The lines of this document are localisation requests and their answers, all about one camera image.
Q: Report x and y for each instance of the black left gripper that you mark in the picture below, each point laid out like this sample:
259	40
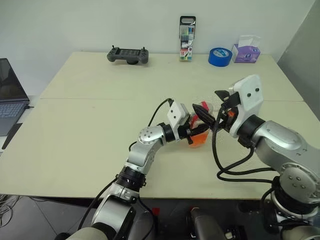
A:
184	131

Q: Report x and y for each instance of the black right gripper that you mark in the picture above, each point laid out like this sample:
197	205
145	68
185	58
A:
232	103

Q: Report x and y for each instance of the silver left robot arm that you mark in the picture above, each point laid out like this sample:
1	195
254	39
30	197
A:
145	155

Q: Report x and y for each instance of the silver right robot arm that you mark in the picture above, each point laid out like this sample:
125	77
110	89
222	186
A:
280	140

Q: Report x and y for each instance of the blue tape roll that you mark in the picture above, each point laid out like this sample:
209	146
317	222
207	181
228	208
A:
213	61

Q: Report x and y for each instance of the purple tissue box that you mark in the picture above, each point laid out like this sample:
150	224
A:
246	55

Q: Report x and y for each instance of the marker pen pack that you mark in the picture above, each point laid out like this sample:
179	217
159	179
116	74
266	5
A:
187	47

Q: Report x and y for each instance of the white tissue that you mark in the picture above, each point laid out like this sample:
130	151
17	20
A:
248	40

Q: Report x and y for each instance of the small red block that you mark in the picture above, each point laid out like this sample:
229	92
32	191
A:
155	211

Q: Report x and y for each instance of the grey handheld game controller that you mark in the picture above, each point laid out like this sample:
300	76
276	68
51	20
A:
127	55

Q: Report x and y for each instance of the grey laptop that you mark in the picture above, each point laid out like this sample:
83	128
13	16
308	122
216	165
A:
10	82

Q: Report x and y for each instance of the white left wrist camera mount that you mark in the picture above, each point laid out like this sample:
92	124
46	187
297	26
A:
176	114

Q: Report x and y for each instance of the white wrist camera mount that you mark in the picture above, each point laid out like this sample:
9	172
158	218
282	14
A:
176	114
250	100

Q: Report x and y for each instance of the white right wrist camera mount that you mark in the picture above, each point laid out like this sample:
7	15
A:
250	100

